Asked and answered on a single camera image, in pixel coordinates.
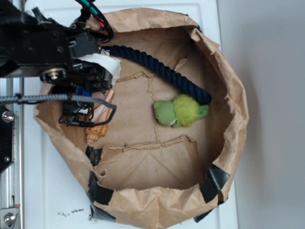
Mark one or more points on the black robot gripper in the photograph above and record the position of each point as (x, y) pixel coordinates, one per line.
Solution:
(78, 83)

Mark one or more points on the white paper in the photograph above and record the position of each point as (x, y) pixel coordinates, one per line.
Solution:
(112, 65)

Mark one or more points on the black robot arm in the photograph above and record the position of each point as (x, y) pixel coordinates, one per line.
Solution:
(32, 45)

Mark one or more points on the orange spiral seashell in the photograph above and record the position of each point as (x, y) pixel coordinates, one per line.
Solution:
(98, 132)

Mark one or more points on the green plush frog toy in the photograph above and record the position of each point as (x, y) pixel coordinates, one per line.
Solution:
(182, 111)

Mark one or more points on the brown paper bag tray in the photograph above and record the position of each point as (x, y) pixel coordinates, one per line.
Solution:
(151, 176)

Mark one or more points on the black mounting bracket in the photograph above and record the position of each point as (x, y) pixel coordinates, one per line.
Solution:
(6, 138)

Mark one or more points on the aluminium frame rail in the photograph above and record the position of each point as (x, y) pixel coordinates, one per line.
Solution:
(11, 181)

